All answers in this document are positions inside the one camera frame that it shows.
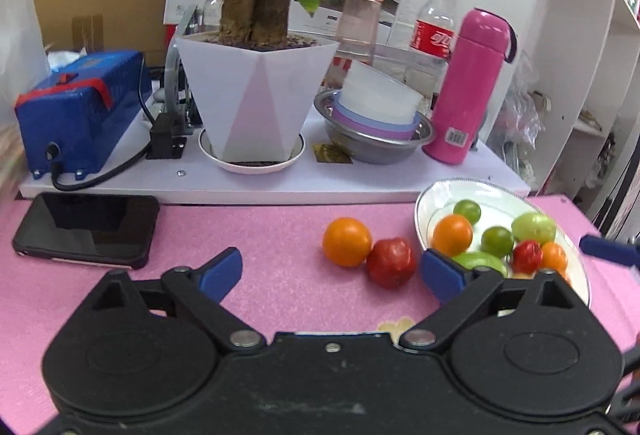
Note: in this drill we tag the red label soda bottle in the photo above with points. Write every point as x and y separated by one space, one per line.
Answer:
434 30

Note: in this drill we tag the pink floral mat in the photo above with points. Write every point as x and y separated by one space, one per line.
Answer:
250 235

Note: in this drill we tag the pink thermos bottle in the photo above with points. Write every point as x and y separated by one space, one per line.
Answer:
465 90

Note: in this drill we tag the white plastic bag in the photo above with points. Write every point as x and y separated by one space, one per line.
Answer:
15 65

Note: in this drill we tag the large green fruit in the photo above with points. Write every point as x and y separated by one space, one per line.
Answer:
477 260
534 227

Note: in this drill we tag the small green tomato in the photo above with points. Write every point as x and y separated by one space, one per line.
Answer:
467 211
496 240

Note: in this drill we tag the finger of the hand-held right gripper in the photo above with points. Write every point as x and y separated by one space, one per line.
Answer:
610 251

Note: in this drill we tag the black smartphone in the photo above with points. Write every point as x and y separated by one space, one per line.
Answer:
85 230

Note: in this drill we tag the orange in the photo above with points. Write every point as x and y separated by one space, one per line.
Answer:
347 242
452 235
554 257

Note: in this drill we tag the steel bowl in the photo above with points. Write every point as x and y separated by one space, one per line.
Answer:
380 150

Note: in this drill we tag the clear pink glass cup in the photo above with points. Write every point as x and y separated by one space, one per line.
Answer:
357 25

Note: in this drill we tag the red tomato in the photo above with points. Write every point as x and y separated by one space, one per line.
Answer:
391 262
527 254

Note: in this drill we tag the clear plastic bag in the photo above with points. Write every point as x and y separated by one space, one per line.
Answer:
520 125

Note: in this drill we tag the blue box device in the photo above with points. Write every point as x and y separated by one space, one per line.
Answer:
75 125

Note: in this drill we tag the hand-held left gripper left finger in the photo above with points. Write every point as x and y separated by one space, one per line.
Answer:
220 272

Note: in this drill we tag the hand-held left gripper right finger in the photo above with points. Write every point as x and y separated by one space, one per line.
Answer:
442 276

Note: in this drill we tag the white platform board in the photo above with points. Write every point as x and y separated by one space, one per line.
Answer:
300 187

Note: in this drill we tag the white pot saucer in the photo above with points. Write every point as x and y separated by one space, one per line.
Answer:
250 167

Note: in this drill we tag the clear red cap bottle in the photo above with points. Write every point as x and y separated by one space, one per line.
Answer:
212 10

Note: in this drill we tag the white shelf unit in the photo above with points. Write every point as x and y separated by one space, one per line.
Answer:
575 15

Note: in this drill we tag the purple plastic bowl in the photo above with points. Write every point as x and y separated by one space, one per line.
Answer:
360 125

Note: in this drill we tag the white plant pot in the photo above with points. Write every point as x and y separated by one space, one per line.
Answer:
225 90

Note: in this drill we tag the white ceramic plate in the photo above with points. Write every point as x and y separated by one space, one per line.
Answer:
490 197

